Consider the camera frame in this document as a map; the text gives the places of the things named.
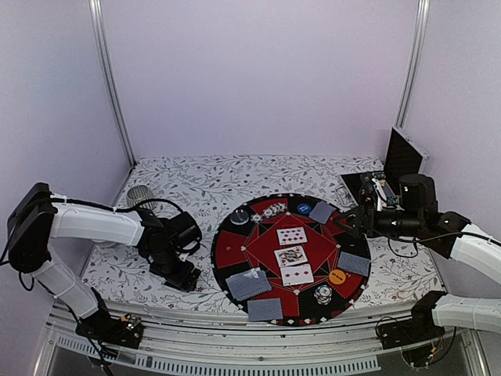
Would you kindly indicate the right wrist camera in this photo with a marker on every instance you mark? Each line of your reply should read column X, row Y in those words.
column 372, row 192

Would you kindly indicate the left aluminium frame post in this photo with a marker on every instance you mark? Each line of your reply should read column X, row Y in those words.
column 96, row 13

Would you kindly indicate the queen of hearts card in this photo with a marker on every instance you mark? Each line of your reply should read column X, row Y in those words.
column 291, row 256

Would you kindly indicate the white blue chip row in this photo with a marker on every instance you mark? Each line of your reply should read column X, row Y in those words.
column 269, row 212

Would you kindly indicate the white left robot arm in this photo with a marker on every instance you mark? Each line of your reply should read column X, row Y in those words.
column 44, row 220

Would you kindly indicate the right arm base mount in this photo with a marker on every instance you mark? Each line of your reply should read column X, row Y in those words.
column 419, row 341

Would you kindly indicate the blue playing card deck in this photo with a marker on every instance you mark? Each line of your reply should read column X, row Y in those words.
column 264, row 309

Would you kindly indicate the blue small blind button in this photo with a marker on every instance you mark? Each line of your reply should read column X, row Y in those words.
column 304, row 208

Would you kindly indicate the aluminium front rail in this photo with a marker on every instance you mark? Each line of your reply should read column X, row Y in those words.
column 218, row 339

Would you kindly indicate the nine of diamonds card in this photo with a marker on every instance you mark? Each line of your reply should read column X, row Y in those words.
column 292, row 236

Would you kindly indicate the white blue chip stack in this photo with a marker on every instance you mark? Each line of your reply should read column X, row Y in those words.
column 323, row 294

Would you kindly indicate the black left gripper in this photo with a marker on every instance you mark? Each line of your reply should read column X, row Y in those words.
column 180, row 280

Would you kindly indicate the three of diamonds card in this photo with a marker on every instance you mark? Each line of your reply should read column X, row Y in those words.
column 296, row 275

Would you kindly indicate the black dealer button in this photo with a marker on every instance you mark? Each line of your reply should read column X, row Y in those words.
column 239, row 217

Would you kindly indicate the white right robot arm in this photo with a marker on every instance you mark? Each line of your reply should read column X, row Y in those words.
column 451, row 235

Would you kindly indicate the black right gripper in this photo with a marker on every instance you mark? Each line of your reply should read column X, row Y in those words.
column 360, row 222

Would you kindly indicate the aluminium frame post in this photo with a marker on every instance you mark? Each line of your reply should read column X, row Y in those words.
column 96, row 13
column 417, row 47

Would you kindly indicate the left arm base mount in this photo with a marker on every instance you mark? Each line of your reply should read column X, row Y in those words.
column 125, row 331

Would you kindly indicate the aluminium poker chip case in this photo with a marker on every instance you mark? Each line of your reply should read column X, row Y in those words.
column 403, row 157

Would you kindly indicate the orange big blind button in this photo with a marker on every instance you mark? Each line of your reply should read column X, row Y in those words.
column 337, row 277

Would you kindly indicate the right aluminium frame post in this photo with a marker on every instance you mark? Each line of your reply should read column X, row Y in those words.
column 417, row 47

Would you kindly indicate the round red black poker mat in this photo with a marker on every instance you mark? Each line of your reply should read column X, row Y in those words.
column 236, row 249

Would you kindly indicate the blue card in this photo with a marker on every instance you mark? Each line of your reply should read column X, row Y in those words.
column 321, row 212
column 248, row 284
column 354, row 264

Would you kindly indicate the floral patterned tablecloth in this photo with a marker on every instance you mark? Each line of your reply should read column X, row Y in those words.
column 209, row 188

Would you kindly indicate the striped ceramic mug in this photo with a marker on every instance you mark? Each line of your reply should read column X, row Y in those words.
column 137, row 194

